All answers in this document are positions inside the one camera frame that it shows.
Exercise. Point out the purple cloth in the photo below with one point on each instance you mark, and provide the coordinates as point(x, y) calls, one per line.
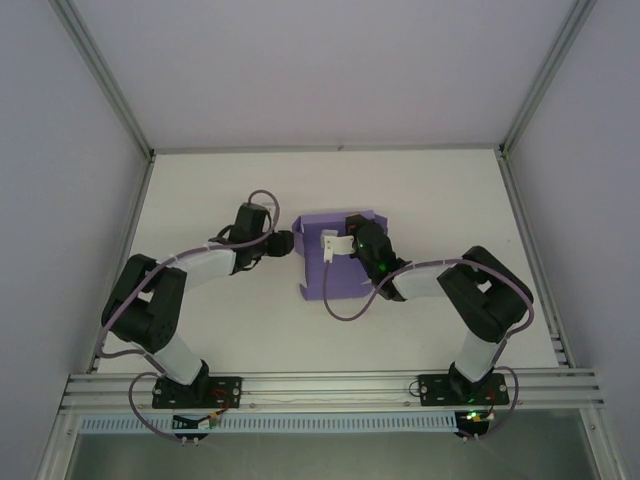
point(340, 280)

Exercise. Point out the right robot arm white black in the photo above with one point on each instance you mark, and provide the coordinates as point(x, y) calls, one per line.
point(475, 350)

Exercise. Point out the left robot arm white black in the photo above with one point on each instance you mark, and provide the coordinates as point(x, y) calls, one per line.
point(170, 350)

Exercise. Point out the grey metal sheet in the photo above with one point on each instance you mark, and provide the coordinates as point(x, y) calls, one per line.
point(325, 457)

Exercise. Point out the aluminium back rail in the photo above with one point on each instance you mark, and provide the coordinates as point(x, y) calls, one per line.
point(300, 148)

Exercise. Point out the aluminium rail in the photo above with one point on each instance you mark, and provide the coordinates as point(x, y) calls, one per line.
point(530, 235)
point(325, 387)
point(132, 215)
point(300, 148)

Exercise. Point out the aluminium left side rail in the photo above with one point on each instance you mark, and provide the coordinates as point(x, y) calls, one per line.
point(132, 215)

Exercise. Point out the aluminium front rail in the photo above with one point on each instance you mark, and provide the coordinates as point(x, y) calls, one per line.
point(325, 387)

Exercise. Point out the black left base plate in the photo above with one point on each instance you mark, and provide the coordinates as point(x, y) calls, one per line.
point(227, 390)

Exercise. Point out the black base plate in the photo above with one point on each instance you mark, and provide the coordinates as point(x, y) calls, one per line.
point(227, 390)
point(435, 390)

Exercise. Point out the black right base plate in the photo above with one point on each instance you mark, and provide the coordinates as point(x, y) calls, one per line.
point(435, 390)

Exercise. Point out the aluminium right side rail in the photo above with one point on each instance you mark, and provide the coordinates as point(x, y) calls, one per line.
point(530, 235)

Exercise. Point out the aluminium left frame post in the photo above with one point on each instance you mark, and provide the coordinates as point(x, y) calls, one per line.
point(100, 75)

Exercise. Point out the aluminium frame post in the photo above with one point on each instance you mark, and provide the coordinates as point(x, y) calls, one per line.
point(550, 75)
point(100, 75)

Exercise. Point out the aluminium right frame post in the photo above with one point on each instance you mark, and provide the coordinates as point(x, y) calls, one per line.
point(550, 75)

